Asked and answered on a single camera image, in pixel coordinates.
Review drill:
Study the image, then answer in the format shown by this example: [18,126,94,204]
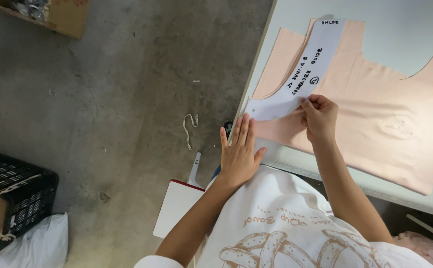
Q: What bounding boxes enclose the person's left hand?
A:
[220,113,268,184]

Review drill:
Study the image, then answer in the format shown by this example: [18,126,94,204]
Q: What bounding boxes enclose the person's right hand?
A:
[299,94,339,143]

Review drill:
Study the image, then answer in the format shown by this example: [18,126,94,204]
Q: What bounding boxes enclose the white paper pattern guide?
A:
[245,19,346,121]

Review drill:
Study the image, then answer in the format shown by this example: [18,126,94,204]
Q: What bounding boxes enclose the peach fabric garment piece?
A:
[249,18,433,196]

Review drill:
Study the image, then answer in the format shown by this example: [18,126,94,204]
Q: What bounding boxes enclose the black round table foot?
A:
[222,119,234,139]

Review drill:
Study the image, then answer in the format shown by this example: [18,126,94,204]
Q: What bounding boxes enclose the white fabric strip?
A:
[183,113,199,151]

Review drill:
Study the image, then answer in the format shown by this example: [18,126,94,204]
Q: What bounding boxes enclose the white stool with red edge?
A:
[153,179,206,239]

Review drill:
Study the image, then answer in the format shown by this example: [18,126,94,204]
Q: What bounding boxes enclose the person's white printed shirt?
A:
[134,165,433,268]

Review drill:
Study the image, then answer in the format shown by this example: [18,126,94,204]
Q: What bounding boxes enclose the pink fabric scraps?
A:
[393,231,433,268]

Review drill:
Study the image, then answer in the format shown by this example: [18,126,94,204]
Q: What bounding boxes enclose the black plastic crate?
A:
[0,149,59,252]

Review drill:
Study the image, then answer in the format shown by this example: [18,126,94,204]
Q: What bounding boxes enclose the white plastic bag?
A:
[0,212,69,268]

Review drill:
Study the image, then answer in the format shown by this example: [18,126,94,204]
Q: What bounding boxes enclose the cardboard box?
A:
[0,0,91,40]

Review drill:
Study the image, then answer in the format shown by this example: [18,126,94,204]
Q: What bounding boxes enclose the grey metal bracket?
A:
[187,152,202,187]

